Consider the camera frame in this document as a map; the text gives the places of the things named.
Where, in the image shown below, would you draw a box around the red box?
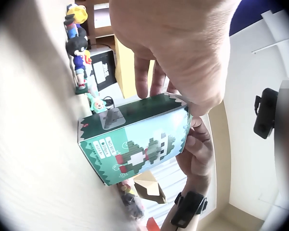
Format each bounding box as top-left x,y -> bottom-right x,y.
146,216 -> 162,231

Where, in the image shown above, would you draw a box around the yellow cardboard sheet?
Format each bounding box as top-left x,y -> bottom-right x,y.
114,36 -> 157,99

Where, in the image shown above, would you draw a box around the yellow headed toy figurine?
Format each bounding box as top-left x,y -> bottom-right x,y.
64,3 -> 89,40

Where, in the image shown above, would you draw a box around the white bracket fixture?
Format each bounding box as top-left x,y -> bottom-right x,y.
251,11 -> 289,54

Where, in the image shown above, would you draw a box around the person's right hand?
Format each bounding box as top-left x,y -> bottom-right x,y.
176,117 -> 213,196

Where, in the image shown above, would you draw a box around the teal bunny toy figurine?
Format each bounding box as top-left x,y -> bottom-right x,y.
87,93 -> 111,114

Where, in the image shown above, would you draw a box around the black box with white label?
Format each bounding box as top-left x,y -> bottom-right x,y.
88,46 -> 118,92

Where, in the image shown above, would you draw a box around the black wrist band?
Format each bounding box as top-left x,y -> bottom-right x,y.
171,191 -> 208,228

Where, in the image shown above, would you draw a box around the person's left thumb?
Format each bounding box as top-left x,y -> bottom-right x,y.
181,72 -> 224,117

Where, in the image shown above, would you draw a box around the green building block toy box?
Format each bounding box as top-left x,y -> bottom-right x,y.
78,92 -> 193,187

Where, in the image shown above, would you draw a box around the person's left fingers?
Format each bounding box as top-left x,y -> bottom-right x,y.
134,52 -> 181,100

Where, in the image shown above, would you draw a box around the person's right thumb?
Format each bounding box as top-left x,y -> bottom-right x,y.
185,117 -> 211,155

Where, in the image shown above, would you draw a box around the bag of dark toy pieces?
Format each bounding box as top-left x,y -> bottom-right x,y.
119,179 -> 145,221

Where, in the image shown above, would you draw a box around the wooden shelf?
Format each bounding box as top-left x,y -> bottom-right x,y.
86,0 -> 116,46

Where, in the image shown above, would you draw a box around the black haired toy figurine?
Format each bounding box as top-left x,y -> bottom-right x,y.
66,29 -> 91,95

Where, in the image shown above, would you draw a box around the person's left hand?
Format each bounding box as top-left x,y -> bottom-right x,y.
110,0 -> 241,117

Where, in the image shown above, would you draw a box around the open brown paper box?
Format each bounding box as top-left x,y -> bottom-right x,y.
133,170 -> 168,205

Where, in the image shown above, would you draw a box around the dark blue cloth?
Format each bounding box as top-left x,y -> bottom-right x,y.
229,0 -> 289,38

